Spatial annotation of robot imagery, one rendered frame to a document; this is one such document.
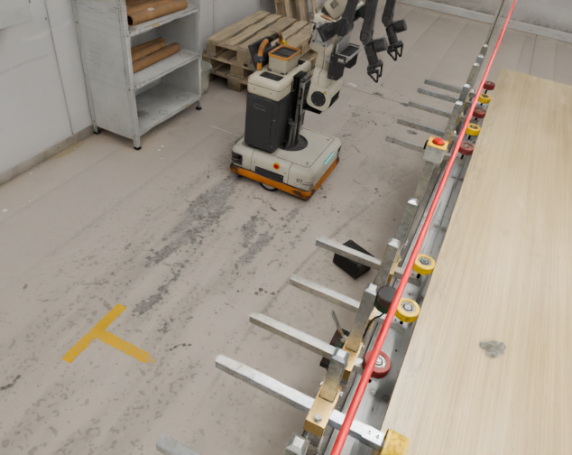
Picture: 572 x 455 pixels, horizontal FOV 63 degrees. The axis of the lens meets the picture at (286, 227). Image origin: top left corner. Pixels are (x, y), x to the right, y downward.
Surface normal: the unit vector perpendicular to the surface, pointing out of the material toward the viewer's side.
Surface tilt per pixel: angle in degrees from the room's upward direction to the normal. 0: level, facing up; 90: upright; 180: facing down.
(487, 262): 0
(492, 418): 0
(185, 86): 90
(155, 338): 0
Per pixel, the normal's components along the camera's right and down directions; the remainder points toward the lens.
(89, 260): 0.11, -0.76
